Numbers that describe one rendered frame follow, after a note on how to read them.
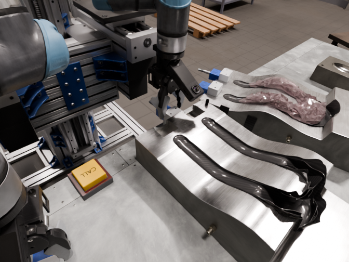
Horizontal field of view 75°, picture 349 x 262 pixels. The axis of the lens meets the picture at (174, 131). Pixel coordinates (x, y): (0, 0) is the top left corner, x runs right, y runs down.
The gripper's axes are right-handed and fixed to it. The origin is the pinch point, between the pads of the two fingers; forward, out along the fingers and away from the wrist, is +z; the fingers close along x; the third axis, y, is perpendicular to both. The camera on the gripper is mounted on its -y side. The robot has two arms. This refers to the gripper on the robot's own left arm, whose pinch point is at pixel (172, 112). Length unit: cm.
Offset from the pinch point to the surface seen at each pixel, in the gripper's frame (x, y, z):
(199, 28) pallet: -225, 163, 73
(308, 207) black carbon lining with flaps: 2.6, -43.3, -2.6
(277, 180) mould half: 6.4, -35.6, -8.4
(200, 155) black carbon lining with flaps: 9.4, -18.9, -3.4
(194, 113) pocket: -3.5, -6.1, -1.7
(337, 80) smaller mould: -67, -31, 0
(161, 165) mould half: 18.3, -14.7, -3.4
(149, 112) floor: -60, 81, 85
